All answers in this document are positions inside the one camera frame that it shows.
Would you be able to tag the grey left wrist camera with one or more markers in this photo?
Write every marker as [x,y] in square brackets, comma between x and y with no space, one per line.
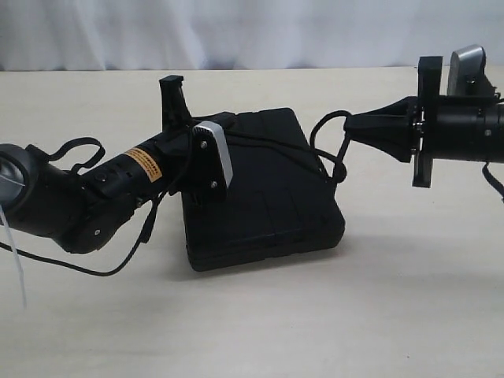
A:
[212,169]

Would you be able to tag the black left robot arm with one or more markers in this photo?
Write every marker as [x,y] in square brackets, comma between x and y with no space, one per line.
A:
[82,208]

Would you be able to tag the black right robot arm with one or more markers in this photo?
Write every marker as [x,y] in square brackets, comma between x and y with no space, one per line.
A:
[465,124]

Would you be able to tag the black plastic carrying case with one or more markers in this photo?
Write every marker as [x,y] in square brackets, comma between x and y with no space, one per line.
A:
[279,202]

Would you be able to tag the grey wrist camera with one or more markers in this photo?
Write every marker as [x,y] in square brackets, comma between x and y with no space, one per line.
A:
[212,169]
[467,75]

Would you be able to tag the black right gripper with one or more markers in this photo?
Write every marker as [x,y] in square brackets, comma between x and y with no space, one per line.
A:
[386,128]

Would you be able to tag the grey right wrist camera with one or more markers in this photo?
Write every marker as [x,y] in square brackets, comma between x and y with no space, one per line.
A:
[467,75]

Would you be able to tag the white backdrop curtain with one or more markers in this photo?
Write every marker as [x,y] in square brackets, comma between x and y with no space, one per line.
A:
[197,35]

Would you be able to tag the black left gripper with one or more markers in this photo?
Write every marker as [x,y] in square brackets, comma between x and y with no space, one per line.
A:
[177,124]

